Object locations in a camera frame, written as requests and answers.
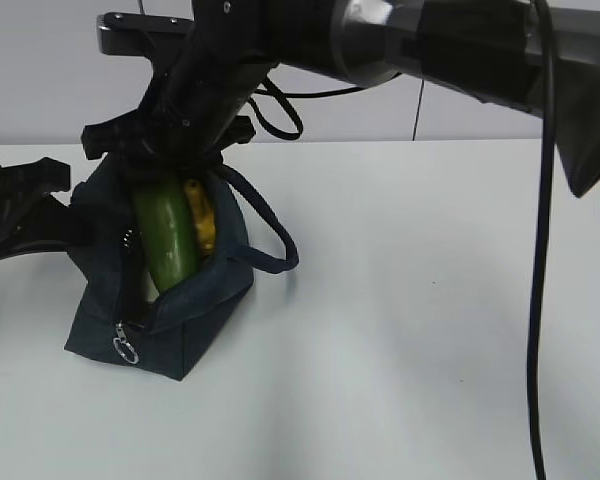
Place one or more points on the dark green cucumber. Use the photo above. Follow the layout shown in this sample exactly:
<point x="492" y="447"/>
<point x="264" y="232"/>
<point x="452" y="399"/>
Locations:
<point x="167" y="233"/>

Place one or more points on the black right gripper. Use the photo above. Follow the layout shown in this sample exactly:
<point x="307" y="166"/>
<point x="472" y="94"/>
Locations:
<point x="194" y="93"/>

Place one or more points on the green lidded glass container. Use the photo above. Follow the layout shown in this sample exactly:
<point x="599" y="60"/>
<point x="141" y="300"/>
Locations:
<point x="150" y="291"/>

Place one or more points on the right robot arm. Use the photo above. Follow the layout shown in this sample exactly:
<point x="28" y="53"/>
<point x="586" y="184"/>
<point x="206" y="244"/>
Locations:
<point x="522" y="55"/>

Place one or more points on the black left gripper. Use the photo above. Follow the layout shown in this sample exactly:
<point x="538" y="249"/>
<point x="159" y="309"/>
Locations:
<point x="32" y="220"/>

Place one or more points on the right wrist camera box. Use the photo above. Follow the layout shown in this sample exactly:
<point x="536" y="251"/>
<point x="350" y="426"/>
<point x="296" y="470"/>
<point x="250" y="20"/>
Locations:
<point x="135" y="35"/>

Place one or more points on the yellow pear shaped fruit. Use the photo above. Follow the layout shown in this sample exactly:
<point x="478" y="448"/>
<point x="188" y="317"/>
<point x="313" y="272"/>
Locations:
<point x="202" y="214"/>

